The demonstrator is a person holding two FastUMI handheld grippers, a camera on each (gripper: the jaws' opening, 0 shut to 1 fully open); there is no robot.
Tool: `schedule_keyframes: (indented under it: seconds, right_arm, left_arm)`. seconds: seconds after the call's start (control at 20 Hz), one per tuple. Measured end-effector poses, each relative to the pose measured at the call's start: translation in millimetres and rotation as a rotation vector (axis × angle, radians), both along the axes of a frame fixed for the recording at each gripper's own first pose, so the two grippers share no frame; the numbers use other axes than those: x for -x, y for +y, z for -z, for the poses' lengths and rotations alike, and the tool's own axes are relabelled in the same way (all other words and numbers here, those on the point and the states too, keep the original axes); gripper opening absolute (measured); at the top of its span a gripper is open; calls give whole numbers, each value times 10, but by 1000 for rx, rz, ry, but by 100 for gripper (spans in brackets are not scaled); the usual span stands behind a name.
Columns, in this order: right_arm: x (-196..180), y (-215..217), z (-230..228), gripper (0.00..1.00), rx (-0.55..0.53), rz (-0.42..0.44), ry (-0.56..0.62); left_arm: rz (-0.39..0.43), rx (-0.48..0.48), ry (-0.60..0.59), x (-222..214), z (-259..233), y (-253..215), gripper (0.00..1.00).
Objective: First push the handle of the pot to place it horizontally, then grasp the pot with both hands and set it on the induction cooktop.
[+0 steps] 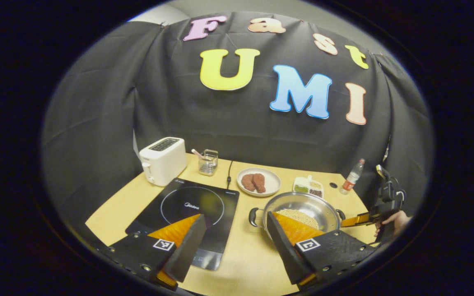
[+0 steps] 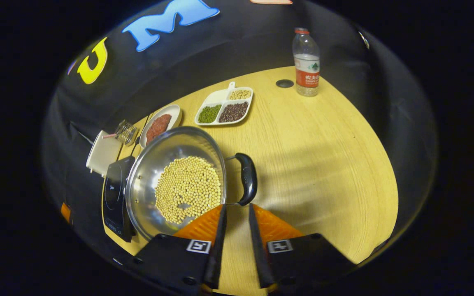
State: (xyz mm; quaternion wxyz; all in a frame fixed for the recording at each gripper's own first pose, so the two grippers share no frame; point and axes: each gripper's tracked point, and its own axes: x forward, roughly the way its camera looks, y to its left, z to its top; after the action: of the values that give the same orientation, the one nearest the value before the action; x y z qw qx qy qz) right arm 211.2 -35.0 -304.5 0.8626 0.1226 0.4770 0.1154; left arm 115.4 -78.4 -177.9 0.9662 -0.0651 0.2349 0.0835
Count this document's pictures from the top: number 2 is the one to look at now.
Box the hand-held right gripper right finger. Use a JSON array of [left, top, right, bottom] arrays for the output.
[[249, 203, 357, 293]]

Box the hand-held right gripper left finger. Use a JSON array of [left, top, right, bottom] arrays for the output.
[[132, 203, 228, 296]]

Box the black induction cooktop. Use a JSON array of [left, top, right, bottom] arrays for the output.
[[102, 155, 137, 242]]

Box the steel pot with black handle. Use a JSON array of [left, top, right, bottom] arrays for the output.
[[125, 126, 258, 241]]

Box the white toaster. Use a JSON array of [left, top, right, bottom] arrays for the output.
[[86, 130, 122, 178]]

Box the pile of soybeans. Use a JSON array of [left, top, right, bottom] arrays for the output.
[[155, 156, 223, 224]]

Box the clear glass holder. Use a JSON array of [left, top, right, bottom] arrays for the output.
[[115, 120, 139, 146]]

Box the brown meat patty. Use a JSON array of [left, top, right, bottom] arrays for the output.
[[155, 114, 172, 131], [146, 123, 162, 143]]

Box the pile of green beans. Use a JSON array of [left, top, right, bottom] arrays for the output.
[[198, 105, 222, 124]]

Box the pile of dark red beans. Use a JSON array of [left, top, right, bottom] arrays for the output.
[[219, 102, 249, 123]]

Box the white oval plate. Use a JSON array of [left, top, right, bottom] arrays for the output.
[[139, 104, 182, 148]]

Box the white divided tray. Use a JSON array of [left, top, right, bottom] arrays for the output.
[[195, 81, 254, 126]]

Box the clear water bottle red label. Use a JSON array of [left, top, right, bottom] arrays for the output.
[[292, 27, 321, 97]]

